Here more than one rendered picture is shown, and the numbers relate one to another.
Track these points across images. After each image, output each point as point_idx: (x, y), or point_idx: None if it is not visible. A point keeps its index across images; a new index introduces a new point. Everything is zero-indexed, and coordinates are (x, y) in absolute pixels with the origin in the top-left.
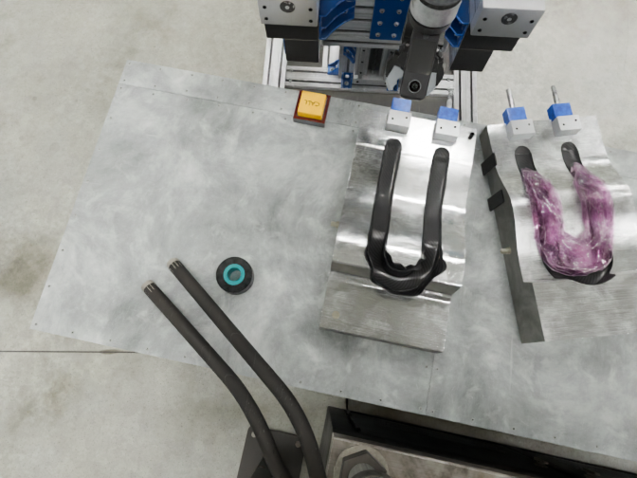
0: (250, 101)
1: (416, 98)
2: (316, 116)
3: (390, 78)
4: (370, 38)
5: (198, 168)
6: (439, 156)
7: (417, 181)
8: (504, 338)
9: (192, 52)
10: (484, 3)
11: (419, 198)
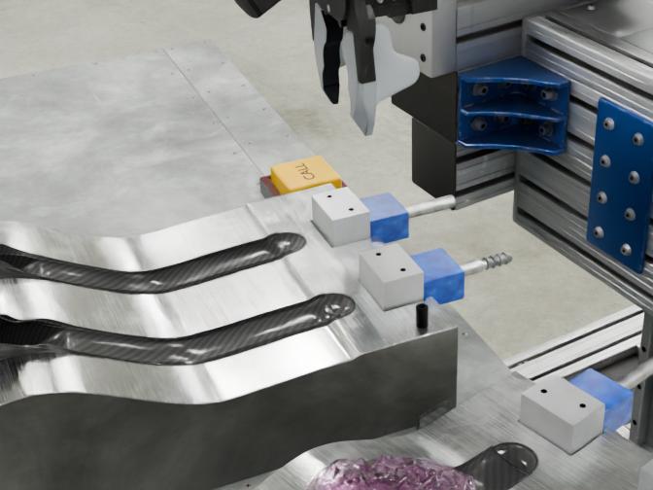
0: (254, 144)
1: None
2: (285, 188)
3: (316, 45)
4: (586, 238)
5: (73, 152)
6: (326, 309)
7: (232, 306)
8: None
9: (484, 313)
10: None
11: (192, 326)
